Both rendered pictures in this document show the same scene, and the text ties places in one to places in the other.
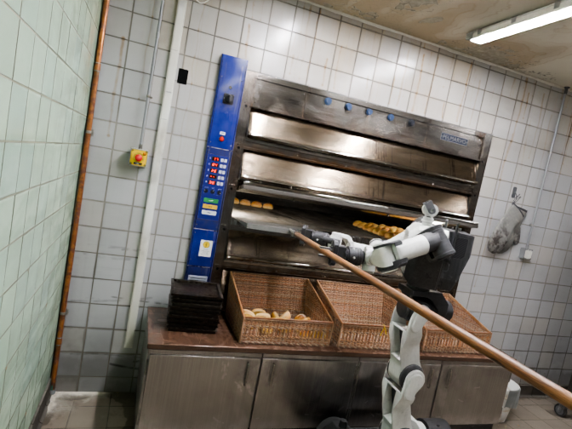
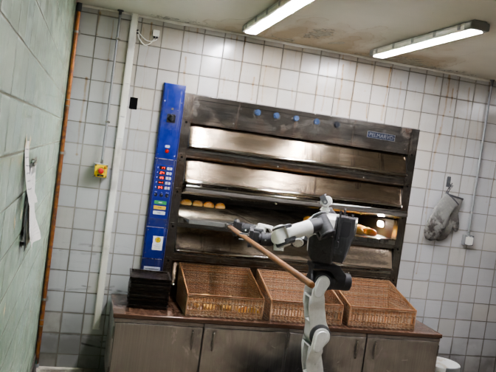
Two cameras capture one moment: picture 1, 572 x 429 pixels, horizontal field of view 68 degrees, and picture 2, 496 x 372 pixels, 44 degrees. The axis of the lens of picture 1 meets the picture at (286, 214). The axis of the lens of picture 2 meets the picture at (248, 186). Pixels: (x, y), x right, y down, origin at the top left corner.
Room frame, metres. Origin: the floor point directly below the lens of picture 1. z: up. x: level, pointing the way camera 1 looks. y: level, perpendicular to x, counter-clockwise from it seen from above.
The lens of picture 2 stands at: (-1.88, -0.51, 1.72)
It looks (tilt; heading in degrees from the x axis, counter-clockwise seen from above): 3 degrees down; 5
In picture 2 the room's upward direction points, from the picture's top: 8 degrees clockwise
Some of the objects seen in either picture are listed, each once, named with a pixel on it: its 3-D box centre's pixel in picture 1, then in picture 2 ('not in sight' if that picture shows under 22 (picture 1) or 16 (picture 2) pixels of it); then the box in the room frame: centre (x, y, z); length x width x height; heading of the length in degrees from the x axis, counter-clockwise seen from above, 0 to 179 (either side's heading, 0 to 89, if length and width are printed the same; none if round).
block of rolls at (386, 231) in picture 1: (392, 231); (339, 225); (3.58, -0.91, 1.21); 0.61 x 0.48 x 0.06; 19
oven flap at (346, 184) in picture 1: (365, 186); (297, 184); (2.98, -0.51, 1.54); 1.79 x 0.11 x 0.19; 109
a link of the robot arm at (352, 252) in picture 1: (343, 254); (257, 238); (2.03, -0.31, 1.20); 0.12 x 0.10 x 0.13; 102
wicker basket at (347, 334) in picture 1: (363, 313); (297, 296); (2.73, -0.62, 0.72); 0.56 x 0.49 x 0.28; 109
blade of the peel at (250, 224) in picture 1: (283, 226); (221, 221); (2.67, 0.01, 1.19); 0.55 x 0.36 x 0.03; 109
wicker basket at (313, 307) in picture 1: (277, 306); (219, 290); (2.53, -0.06, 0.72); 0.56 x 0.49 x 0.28; 110
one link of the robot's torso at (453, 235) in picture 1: (433, 254); (331, 235); (2.12, -0.77, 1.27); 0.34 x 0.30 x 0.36; 170
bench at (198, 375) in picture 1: (333, 375); (273, 352); (2.67, -0.50, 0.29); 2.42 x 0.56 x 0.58; 109
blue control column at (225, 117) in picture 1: (191, 210); (145, 213); (3.51, 0.79, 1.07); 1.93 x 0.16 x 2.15; 19
